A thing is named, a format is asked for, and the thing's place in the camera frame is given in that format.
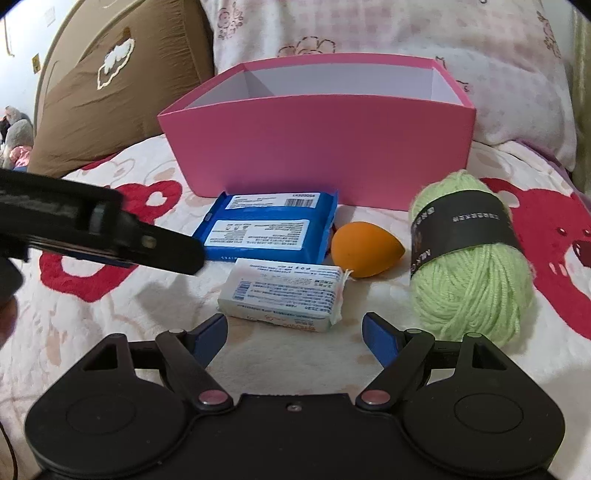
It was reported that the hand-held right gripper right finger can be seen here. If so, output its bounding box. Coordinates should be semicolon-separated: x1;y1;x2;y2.
355;312;509;411

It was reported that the brown pillow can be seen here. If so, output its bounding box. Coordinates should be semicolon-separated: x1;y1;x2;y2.
30;0;216;179

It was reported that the orange makeup sponge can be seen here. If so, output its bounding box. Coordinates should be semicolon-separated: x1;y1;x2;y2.
331;222;406;279

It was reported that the white tissue packet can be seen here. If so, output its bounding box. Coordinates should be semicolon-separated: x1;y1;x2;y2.
216;257;354;334

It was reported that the pink cardboard box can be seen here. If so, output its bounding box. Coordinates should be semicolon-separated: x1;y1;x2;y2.
157;53;477;211

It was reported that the black cable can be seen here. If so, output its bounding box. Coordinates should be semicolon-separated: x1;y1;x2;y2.
0;415;19;480

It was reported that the pink floral pillow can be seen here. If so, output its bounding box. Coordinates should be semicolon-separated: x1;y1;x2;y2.
198;0;579;172

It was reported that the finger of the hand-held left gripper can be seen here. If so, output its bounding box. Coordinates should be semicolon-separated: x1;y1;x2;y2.
116;216;206;277

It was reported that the blue wet wipes packet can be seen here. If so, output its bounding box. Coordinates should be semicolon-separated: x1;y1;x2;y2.
191;191;339;265

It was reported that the grey plush toy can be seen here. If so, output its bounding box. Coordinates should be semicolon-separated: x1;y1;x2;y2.
0;105;36;169

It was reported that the green yarn ball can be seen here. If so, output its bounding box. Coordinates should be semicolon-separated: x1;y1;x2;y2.
409;170;537;348

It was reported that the green satin cloth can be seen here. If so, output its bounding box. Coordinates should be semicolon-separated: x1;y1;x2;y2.
570;9;591;195

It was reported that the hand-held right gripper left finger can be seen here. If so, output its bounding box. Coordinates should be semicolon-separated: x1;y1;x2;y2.
81;313;234;413

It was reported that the bear print blanket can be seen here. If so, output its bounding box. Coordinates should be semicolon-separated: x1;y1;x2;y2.
0;135;591;418

